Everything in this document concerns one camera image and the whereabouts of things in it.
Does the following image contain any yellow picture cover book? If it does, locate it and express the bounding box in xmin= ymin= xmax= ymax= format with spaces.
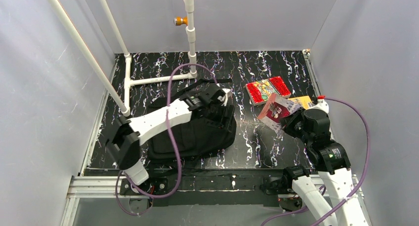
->
xmin=289 ymin=95 xmax=315 ymax=109

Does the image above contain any black student backpack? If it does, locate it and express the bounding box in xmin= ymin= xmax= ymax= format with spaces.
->
xmin=145 ymin=78 xmax=238 ymax=163

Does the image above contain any pink red cover book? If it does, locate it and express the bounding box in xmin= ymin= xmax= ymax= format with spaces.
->
xmin=257 ymin=93 xmax=302 ymax=134

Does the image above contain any red colourful cover book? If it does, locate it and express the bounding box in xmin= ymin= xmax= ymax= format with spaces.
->
xmin=245 ymin=76 xmax=291 ymax=106

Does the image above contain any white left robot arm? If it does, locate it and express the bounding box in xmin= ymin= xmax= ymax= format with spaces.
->
xmin=106 ymin=83 xmax=232 ymax=185

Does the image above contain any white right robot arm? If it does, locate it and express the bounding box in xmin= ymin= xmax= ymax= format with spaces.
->
xmin=281 ymin=108 xmax=368 ymax=226

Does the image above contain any orange knob on pipe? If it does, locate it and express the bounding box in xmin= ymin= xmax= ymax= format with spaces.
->
xmin=173 ymin=16 xmax=188 ymax=26

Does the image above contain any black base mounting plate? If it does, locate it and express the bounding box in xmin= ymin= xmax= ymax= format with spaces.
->
xmin=118 ymin=167 xmax=295 ymax=208

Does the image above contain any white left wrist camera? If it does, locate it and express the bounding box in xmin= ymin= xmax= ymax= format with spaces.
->
xmin=222 ymin=88 xmax=232 ymax=106

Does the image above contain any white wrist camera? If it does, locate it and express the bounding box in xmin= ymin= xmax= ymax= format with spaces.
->
xmin=312 ymin=95 xmax=330 ymax=114
xmin=222 ymin=88 xmax=232 ymax=106

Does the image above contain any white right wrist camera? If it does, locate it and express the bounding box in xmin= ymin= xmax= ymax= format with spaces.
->
xmin=312 ymin=95 xmax=330 ymax=114

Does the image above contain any white PVC pipe frame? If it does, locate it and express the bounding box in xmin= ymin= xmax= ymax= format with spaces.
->
xmin=39 ymin=0 xmax=198 ymax=117

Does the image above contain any aluminium rail frame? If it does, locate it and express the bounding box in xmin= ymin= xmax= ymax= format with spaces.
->
xmin=60 ymin=49 xmax=374 ymax=226

